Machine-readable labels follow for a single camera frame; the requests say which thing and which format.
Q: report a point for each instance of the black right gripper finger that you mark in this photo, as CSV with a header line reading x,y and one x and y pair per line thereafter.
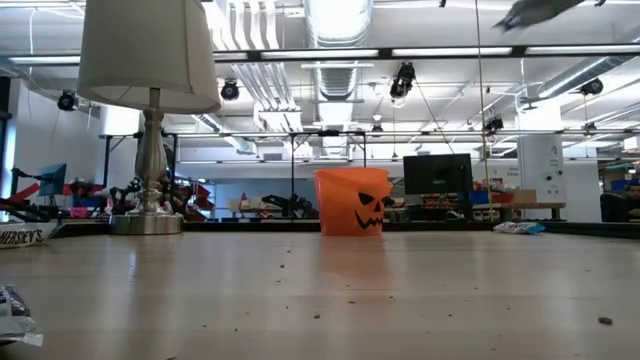
x,y
535,11

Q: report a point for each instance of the blue white Hershey's bar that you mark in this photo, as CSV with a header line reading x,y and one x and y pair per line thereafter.
x,y
25,235
520,228

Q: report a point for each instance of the orange pumpkin face bucket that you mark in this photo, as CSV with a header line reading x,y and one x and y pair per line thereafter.
x,y
340,200

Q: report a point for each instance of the white shade silver table lamp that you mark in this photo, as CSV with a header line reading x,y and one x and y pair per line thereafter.
x,y
150,150

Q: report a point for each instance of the black background robot arm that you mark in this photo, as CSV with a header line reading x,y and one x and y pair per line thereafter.
x,y
292,202

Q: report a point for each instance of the white cabinet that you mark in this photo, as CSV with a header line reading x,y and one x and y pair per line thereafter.
x,y
542,165

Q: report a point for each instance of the cardboard box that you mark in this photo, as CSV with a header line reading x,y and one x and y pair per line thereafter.
x,y
525,196

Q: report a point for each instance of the black computer monitor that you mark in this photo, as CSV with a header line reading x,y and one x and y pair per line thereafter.
x,y
437,177

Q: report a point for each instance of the blue storage bins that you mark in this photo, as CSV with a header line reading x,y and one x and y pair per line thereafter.
x,y
620,185

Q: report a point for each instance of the wooden workshop table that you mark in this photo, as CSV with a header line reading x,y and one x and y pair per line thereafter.
x,y
540,205

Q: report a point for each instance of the black office chair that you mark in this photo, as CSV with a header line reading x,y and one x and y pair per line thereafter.
x,y
612,207

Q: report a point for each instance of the long ceiling light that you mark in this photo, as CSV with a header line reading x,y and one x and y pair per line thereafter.
x,y
325,53

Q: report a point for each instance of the small dark crumb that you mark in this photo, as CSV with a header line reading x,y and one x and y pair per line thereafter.
x,y
605,320

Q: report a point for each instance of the red storage bins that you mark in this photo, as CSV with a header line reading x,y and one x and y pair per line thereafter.
x,y
200,192

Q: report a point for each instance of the small pink object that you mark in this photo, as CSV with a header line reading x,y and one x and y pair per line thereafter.
x,y
78,212

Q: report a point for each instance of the blue lit monitor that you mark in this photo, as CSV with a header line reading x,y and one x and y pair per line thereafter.
x,y
54,180

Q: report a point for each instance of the red black background robot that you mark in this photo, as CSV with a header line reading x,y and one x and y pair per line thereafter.
x,y
30,190

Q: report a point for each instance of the silver ventilation duct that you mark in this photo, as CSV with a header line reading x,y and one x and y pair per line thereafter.
x,y
575,80
340,85

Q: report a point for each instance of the black ceiling camera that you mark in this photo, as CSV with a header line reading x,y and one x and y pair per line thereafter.
x,y
494,124
592,86
402,80
230,90
67,100

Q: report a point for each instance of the black aluminium table frame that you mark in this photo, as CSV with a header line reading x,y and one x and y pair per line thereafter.
x,y
250,226

